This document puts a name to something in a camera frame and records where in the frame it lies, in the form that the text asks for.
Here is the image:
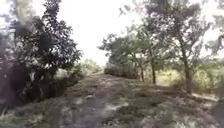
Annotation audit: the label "tall thin-trunked tree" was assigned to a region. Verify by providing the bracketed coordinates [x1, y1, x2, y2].
[141, 0, 214, 94]

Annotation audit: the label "low brown hedge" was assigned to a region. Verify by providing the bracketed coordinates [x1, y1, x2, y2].
[103, 63, 140, 80]

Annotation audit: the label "small green tree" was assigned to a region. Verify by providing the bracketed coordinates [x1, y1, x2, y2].
[98, 24, 174, 85]

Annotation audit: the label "large dark leafy tree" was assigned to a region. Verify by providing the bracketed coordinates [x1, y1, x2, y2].
[0, 0, 84, 109]

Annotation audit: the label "distant pale green bushes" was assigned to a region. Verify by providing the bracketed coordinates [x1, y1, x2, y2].
[54, 58, 105, 80]

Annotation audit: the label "brown dirt path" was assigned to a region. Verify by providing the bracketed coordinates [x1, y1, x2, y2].
[0, 72, 224, 128]

